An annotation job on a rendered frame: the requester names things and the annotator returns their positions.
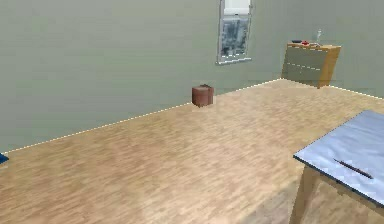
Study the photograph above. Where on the wooden chest of drawers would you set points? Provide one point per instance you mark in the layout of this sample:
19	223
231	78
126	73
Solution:
308	63

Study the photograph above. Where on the brown cardboard box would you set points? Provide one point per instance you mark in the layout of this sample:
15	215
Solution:
201	95

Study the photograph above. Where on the black flat object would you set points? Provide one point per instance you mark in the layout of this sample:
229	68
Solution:
296	41

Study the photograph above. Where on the red small object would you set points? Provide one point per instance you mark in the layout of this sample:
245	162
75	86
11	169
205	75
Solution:
305	42

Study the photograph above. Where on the clear glass bottle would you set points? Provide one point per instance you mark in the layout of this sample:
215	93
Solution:
319	36

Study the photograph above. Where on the grey topped wooden table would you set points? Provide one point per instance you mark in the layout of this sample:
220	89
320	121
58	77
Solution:
353	150

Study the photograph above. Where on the blue flat object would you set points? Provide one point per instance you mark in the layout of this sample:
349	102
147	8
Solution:
2	158

